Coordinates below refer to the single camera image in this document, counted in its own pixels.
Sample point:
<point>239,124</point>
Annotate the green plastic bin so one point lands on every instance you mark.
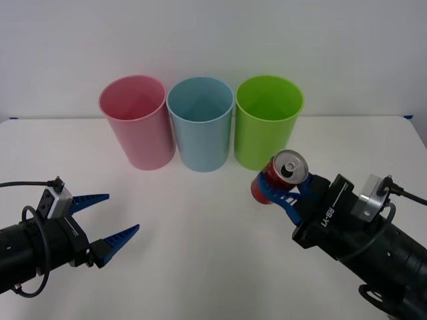
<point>260,140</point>

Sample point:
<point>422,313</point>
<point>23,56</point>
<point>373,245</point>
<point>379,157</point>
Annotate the pink plastic bin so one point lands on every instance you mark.
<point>146,146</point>

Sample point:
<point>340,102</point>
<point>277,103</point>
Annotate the pale blue plastic bin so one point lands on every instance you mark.
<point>203,150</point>

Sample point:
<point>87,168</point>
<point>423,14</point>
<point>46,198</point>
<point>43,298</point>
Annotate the red drink can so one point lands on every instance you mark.
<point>273,175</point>

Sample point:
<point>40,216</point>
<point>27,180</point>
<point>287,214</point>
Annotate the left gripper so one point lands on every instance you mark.
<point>68,241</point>

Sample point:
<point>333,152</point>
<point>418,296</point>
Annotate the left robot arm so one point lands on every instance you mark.
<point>16,246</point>

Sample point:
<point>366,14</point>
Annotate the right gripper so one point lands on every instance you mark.
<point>330,226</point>

